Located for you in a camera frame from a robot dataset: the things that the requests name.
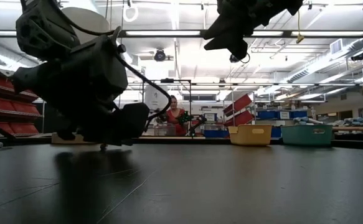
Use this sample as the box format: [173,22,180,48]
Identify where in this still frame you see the black overhead camera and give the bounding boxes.
[229,52,251,64]

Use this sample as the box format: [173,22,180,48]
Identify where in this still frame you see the yellow hanging cord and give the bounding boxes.
[295,9,305,44]

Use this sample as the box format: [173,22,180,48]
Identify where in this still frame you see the wooden bench table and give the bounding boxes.
[332,126,363,141]

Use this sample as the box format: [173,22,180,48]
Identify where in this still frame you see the black left wrist camera cable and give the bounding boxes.
[52,0,172,131]

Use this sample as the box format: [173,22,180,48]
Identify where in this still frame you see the black overhead light bar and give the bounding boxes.
[0,29,363,39]

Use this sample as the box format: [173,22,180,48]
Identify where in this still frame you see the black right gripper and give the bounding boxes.
[202,0,303,53]

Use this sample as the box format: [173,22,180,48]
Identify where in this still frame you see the round black ceiling camera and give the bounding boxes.
[153,49,167,62]

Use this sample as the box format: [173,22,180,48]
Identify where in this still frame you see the teal plastic bin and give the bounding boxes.
[280,124,334,147]

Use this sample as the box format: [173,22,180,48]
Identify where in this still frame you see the white shade table lamp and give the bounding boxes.
[50,6,111,145]

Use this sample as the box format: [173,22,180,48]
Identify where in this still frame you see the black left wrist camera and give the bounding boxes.
[111,102,151,140]

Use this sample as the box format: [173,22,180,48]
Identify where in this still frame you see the white air vent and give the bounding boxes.
[329,39,344,56]

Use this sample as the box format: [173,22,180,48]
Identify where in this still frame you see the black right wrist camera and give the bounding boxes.
[233,29,250,62]

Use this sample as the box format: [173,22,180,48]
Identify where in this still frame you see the person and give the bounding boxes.
[165,95,190,137]

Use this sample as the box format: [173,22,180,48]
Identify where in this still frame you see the yellow plastic bin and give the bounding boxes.
[227,124,274,147]

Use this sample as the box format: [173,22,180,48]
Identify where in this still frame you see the white hanging ring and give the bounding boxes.
[122,4,139,23]

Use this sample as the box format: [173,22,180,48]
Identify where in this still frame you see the metal bin shelf rack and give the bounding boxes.
[0,67,44,138]

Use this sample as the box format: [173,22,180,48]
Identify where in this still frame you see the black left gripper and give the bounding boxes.
[9,34,134,147]

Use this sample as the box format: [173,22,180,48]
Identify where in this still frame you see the tilted red bin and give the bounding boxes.
[223,110,255,128]
[222,93,253,116]

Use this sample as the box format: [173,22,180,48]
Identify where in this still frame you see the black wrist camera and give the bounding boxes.
[111,102,151,140]
[233,29,250,62]

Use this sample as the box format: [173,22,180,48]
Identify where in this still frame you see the grey-blue robot parts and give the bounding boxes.
[336,116,363,127]
[293,116,324,125]

